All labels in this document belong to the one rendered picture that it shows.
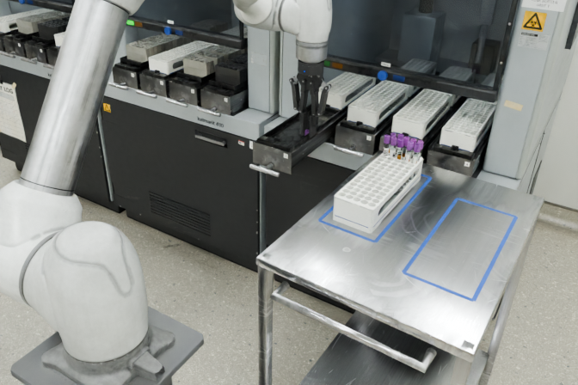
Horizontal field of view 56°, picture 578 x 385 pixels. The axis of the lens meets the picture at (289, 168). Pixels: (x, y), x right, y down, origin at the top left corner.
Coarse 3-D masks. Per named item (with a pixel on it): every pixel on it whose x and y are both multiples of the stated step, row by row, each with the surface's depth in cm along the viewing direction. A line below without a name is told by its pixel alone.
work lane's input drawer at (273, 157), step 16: (336, 112) 180; (288, 128) 170; (320, 128) 169; (256, 144) 160; (272, 144) 157; (288, 144) 157; (304, 144) 160; (320, 144) 170; (256, 160) 162; (272, 160) 159; (288, 160) 156
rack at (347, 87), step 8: (344, 72) 199; (336, 80) 193; (344, 80) 192; (352, 80) 192; (360, 80) 192; (368, 80) 195; (320, 88) 184; (336, 88) 186; (344, 88) 186; (352, 88) 185; (360, 88) 196; (368, 88) 198; (320, 96) 183; (328, 96) 181; (336, 96) 180; (344, 96) 180; (352, 96) 194; (336, 104) 181; (344, 104) 182
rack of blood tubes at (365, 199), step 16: (384, 160) 136; (400, 160) 136; (368, 176) 129; (384, 176) 129; (400, 176) 129; (416, 176) 136; (352, 192) 122; (368, 192) 122; (384, 192) 122; (400, 192) 129; (336, 208) 121; (352, 208) 118; (368, 208) 116; (384, 208) 127; (352, 224) 120; (368, 224) 118
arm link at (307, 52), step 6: (300, 42) 148; (324, 42) 148; (300, 48) 149; (306, 48) 148; (312, 48) 148; (318, 48) 148; (324, 48) 149; (300, 54) 150; (306, 54) 149; (312, 54) 148; (318, 54) 149; (324, 54) 150; (306, 60) 150; (312, 60) 149; (318, 60) 150
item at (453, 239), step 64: (448, 192) 135; (512, 192) 135; (320, 256) 111; (384, 256) 112; (448, 256) 112; (512, 256) 113; (320, 320) 101; (384, 320) 97; (448, 320) 96; (320, 384) 148; (384, 384) 149; (448, 384) 149
